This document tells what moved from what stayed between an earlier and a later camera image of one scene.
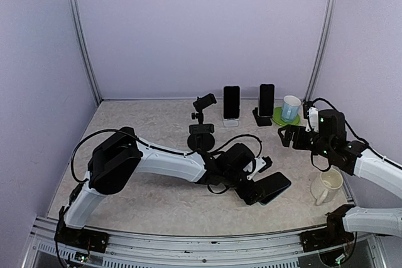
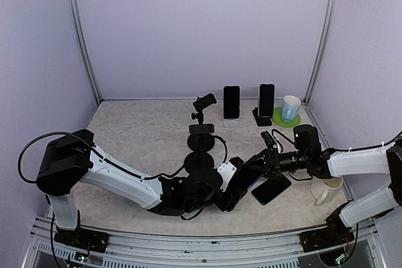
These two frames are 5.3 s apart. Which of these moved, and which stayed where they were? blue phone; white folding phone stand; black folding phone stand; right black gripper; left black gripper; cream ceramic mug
Moved: right black gripper; blue phone; left black gripper
Stayed: black folding phone stand; white folding phone stand; cream ceramic mug
